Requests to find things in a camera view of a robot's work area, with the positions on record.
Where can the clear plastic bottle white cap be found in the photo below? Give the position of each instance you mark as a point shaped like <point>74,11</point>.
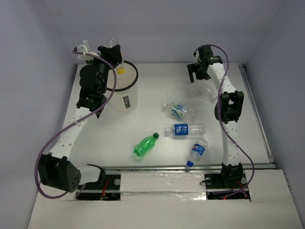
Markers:
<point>206,92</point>

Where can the clear bottle yellow cap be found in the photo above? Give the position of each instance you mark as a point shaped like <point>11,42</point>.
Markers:
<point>111,42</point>

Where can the white bin with black rim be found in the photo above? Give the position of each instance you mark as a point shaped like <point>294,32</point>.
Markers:
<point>125,97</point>

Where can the aluminium rail front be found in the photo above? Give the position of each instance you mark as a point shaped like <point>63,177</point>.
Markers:
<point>175,168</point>

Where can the clear bottle green white label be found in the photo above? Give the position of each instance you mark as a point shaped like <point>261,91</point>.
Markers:
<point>180,111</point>

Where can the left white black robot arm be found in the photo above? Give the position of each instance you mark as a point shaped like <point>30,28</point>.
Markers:
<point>53,166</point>

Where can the aluminium rail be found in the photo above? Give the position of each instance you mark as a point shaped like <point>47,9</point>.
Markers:
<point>175,168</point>
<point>256,114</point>

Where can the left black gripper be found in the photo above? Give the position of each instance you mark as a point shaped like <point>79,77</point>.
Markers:
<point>111,53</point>

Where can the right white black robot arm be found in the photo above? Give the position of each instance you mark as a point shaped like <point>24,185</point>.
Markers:
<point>227,111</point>

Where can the clear bottle blue cap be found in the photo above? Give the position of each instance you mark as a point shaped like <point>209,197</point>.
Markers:
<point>196,152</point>

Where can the green plastic bottle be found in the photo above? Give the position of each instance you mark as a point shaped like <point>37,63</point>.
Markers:
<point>146,145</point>

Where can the clear bottle dark blue label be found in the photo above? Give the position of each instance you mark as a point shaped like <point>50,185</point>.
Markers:
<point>184,130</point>

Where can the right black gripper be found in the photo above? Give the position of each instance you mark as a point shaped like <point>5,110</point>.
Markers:
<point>193,67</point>

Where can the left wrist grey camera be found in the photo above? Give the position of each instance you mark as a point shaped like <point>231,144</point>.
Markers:
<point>82,49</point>

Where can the aluminium rail right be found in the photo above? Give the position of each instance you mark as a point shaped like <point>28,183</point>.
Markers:
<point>256,114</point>

